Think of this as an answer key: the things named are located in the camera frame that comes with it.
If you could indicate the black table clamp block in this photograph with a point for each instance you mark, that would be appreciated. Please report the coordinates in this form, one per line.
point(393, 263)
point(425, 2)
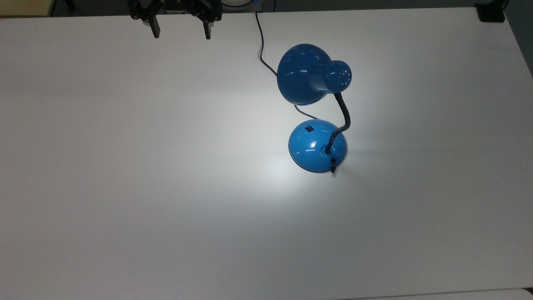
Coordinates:
point(491, 13)

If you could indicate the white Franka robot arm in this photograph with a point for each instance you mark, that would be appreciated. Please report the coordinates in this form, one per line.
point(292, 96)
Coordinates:
point(235, 3)

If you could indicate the blue gooseneck desk lamp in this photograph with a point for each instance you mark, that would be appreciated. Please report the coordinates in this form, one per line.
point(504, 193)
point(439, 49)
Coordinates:
point(310, 141)

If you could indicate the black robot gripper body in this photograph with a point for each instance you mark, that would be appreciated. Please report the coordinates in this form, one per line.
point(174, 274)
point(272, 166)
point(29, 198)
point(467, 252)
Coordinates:
point(179, 5)

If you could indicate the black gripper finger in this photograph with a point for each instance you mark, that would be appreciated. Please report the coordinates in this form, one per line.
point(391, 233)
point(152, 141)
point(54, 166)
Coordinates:
point(155, 29)
point(207, 31)

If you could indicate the yellow wooden panel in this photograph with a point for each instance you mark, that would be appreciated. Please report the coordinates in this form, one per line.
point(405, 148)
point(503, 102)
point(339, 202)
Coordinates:
point(25, 7)

